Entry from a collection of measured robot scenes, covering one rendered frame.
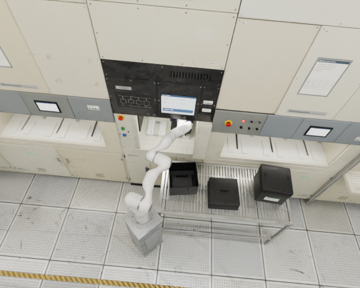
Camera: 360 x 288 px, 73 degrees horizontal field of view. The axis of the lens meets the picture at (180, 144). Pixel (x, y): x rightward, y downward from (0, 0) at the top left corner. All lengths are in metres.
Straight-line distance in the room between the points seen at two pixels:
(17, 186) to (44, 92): 1.83
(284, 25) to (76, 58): 1.38
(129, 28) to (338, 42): 1.29
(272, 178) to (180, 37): 1.53
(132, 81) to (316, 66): 1.30
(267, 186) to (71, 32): 1.99
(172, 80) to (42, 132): 1.72
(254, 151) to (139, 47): 1.66
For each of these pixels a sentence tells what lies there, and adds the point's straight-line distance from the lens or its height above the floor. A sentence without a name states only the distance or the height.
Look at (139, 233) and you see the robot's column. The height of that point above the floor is 0.76.
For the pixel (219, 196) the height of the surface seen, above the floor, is 0.86.
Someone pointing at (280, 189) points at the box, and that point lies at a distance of 2.45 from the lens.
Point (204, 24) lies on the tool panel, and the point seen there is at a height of 2.26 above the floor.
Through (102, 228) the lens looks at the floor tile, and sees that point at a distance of 3.24.
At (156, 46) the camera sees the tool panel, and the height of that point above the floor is 2.10.
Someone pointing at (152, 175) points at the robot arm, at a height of 1.26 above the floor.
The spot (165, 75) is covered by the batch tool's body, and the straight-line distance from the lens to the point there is 1.86.
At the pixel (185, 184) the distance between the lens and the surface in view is 2.52.
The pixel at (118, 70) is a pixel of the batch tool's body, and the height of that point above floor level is 1.87.
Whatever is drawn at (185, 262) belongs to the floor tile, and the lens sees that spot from 3.07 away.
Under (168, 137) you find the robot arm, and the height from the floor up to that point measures 1.42.
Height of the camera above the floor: 3.01
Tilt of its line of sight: 54 degrees down
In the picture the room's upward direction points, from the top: 5 degrees clockwise
